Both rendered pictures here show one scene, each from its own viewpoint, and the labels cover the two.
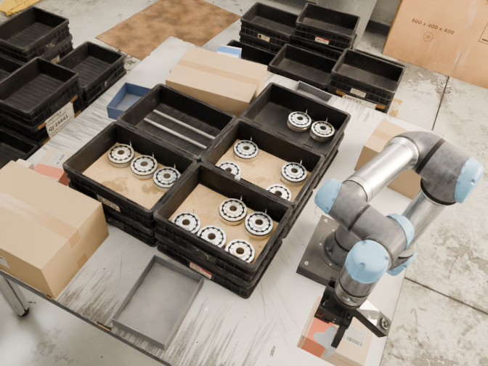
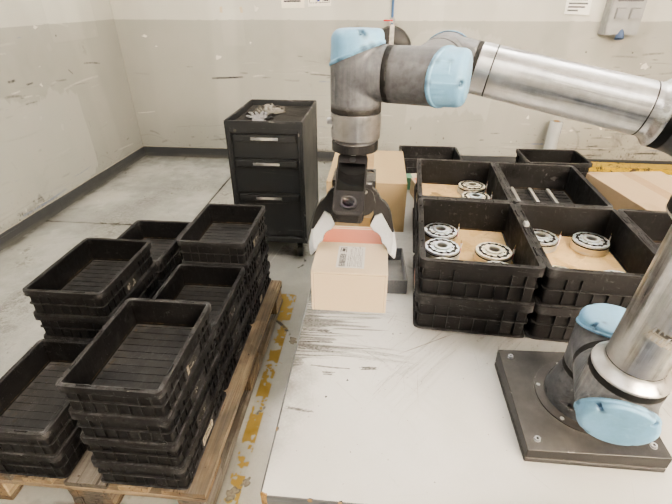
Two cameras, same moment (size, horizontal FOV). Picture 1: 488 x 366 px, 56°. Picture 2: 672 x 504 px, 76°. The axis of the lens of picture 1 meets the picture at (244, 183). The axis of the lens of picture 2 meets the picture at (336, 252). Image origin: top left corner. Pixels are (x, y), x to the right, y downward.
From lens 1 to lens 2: 1.18 m
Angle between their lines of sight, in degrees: 58
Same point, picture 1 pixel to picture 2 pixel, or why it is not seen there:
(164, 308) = not seen: hidden behind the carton
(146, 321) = not seen: hidden behind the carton
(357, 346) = (337, 262)
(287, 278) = (476, 358)
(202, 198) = (486, 238)
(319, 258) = (534, 370)
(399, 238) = (421, 51)
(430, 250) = not seen: outside the picture
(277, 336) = (389, 367)
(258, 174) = (574, 264)
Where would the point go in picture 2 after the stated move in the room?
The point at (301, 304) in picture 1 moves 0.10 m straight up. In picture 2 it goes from (453, 382) to (459, 350)
